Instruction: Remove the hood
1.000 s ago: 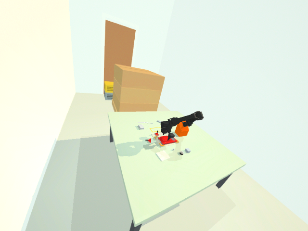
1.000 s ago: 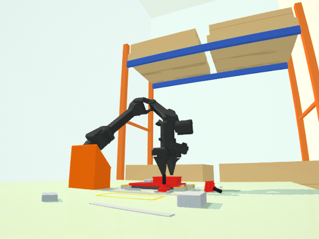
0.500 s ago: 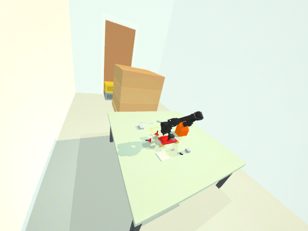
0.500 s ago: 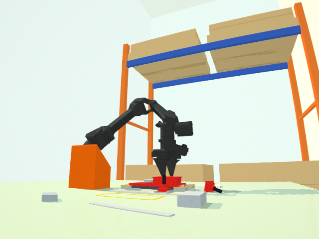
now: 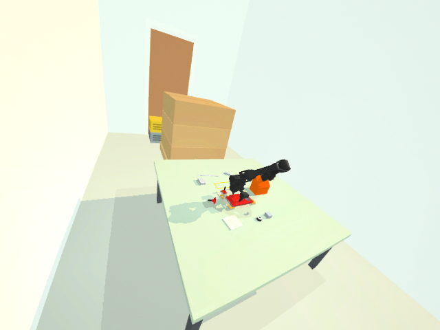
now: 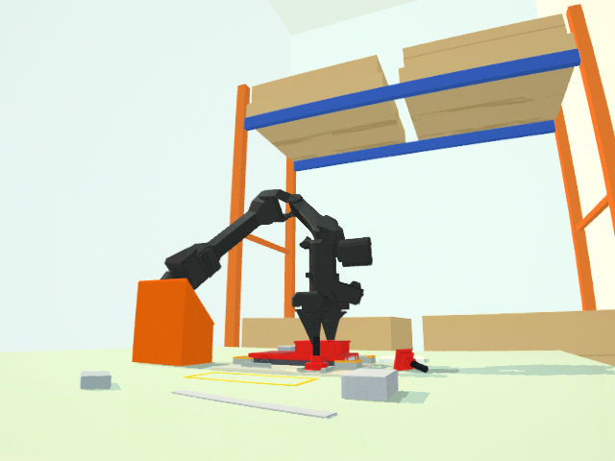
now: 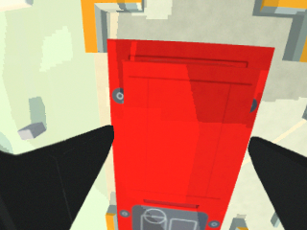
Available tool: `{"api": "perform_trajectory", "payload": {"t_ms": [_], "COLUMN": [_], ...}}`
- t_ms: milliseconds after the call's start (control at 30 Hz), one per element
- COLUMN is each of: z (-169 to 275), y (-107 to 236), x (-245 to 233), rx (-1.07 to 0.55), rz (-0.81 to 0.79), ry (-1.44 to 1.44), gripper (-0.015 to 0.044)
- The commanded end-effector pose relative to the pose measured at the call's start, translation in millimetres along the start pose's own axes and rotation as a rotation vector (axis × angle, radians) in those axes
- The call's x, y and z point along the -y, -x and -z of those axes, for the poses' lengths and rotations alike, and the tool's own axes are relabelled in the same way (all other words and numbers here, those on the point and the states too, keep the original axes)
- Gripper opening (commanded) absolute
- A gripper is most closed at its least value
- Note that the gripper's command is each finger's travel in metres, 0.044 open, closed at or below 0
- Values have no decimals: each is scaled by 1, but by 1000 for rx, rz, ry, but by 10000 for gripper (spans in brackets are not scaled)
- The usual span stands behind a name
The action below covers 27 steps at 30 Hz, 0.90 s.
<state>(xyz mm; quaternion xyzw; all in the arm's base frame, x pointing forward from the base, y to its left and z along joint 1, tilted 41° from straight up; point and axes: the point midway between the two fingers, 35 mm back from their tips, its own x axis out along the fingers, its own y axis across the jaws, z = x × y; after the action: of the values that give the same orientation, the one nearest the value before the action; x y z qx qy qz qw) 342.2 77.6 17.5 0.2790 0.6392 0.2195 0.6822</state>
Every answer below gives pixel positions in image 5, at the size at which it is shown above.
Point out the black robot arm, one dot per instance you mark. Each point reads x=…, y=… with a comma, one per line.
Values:
x=266, y=173

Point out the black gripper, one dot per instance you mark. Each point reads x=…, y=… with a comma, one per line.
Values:
x=243, y=195

